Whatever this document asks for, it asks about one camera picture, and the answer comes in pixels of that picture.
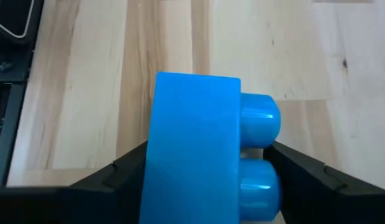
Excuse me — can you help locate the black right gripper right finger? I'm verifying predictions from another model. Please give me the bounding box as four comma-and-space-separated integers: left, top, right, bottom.
262, 141, 385, 224

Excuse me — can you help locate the large blue toy block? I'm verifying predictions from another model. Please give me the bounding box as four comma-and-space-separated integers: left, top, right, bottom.
138, 71, 282, 224

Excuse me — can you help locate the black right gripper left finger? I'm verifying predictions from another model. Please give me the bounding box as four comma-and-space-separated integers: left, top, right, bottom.
0, 139, 150, 224

